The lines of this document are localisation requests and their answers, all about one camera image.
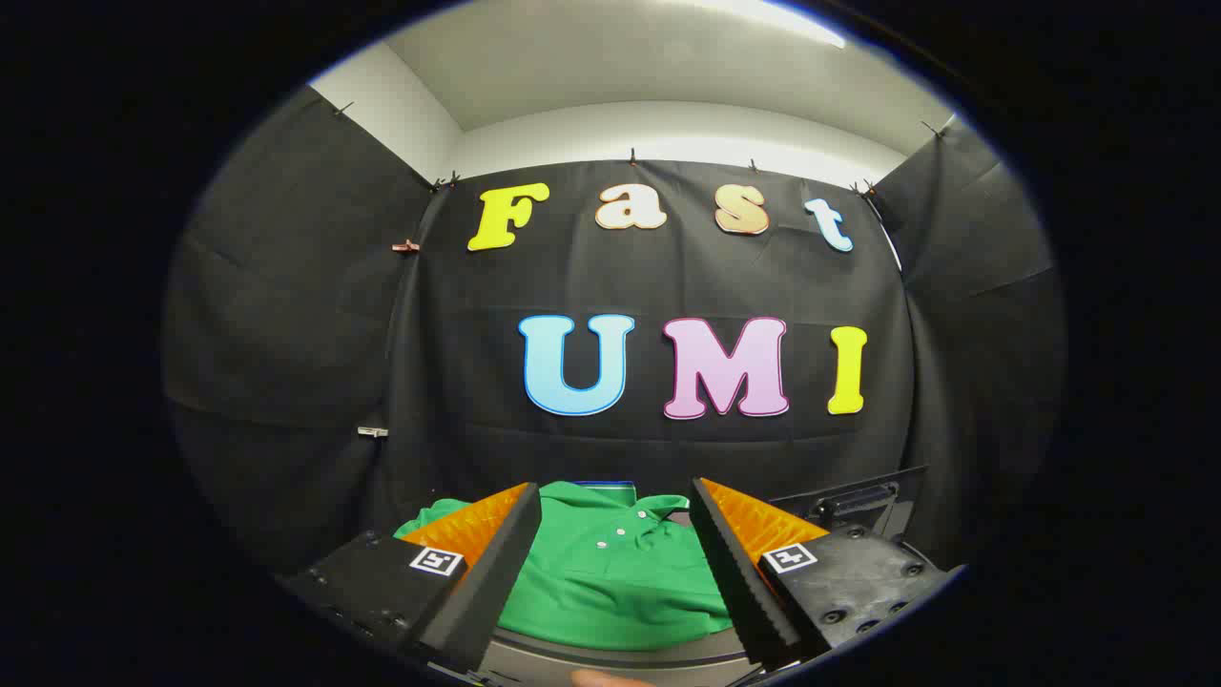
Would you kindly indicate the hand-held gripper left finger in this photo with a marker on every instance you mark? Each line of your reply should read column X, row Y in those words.
column 491, row 582

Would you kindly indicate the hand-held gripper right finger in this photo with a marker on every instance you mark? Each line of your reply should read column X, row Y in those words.
column 739, row 582

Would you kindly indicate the green polo shirt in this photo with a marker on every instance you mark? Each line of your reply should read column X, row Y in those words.
column 610, row 592

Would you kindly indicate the grey box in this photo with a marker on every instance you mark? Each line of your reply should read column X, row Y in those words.
column 620, row 658

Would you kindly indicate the black backdrop cloth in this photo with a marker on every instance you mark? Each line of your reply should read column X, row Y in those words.
column 668, row 277

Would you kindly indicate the pink clip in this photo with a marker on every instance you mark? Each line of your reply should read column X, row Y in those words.
column 405, row 246

